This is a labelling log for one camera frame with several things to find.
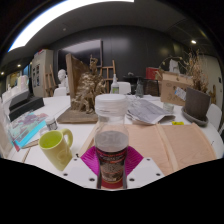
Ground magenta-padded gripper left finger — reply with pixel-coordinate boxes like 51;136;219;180
62;145;102;190

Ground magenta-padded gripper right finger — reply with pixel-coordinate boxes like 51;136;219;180
123;145;165;190

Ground clear bottle with dark label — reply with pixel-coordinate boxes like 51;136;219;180
94;93;130;190

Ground flat round red coaster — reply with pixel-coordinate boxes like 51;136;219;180
100;179;125;190

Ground yellow-green mug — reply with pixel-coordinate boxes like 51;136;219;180
38;128;74;172

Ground pile of newspapers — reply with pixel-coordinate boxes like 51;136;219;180
125;96;176;126

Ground small paint jar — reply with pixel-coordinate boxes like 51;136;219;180
44;116;59;132

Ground tan wooden drawing board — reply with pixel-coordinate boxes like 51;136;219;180
77;122;218;177

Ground pale wooden sticks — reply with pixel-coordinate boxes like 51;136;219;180
21;139;40;149

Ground long wooden paintbrush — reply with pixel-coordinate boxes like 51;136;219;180
21;147;33;163

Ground small white cup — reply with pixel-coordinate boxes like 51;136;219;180
163;102;175;114

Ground blue and purple painting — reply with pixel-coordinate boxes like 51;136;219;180
8;111;49;153

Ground brown sculpture on wooden base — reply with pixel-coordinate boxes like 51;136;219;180
56;53;108;125

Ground grey plant saucer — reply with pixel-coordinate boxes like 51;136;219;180
180;106;210;128

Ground grey translucent bottle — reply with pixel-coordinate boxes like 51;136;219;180
135;79;145;99

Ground white plastic chair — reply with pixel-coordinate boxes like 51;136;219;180
205;103;223;132
53;86;69;98
116;81;132;96

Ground clear spray bottle green label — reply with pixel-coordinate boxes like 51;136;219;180
110;73;120;95

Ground black flat box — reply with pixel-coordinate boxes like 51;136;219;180
8;96;45;122
8;90;33;111

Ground cardboard box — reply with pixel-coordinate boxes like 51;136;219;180
159;71;194;107

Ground dried plant in grey pot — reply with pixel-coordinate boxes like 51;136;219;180
181;49;212;122

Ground white paper bag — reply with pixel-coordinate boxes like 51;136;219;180
0;99;14;158

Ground white plaster bust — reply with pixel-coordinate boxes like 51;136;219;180
57;68;70;93

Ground wooden easel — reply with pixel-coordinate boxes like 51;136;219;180
98;59;118;93
44;64;58;98

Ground red box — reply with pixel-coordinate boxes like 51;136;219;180
145;67;161;81

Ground white shelf cabinet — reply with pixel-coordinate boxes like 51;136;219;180
31;49;54;98

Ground white plaster figure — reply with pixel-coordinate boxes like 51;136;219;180
168;58;181;75

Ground long white ceiling light panel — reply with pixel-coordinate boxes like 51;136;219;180
8;0;134;53

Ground dark wall screen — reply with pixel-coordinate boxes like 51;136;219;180
57;39;104;73

